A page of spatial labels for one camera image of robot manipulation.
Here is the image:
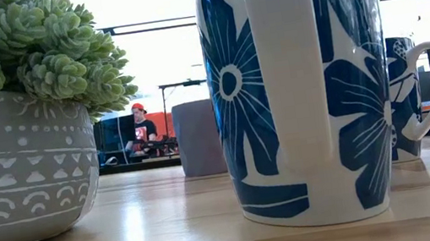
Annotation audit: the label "lavender blue mug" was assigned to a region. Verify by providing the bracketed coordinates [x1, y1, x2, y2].
[170, 97, 231, 181]

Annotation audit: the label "blue floral white mug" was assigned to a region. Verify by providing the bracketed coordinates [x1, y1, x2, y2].
[193, 0, 411, 241]
[373, 31, 430, 165]

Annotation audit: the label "black background stand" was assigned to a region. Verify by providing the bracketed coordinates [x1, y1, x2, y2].
[157, 77, 215, 140]

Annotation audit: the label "red hanging cloth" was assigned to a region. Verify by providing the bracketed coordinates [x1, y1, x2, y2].
[144, 109, 178, 142]

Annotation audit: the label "black background robot arms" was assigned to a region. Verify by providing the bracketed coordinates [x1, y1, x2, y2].
[132, 133, 181, 162]

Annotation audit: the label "person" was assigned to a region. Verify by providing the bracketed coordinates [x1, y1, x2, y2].
[118, 100, 161, 157]

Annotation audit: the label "black background monitor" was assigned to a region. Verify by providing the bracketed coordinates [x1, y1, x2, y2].
[91, 114, 140, 156]

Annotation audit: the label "succulent plant grey pot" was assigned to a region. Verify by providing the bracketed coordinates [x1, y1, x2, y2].
[0, 0, 161, 241]

